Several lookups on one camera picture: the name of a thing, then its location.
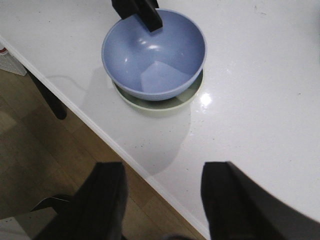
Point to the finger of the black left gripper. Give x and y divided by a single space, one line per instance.
145 9

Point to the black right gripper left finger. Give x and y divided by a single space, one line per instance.
96 211

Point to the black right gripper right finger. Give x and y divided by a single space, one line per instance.
237 208

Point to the blue plastic bowl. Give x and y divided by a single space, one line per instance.
158 65

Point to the green plastic bowl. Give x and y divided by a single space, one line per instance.
171 104

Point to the black chair base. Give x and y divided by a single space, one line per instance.
57 202

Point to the black table leg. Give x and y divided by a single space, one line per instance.
54 103

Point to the white box on floor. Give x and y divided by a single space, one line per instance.
9 63

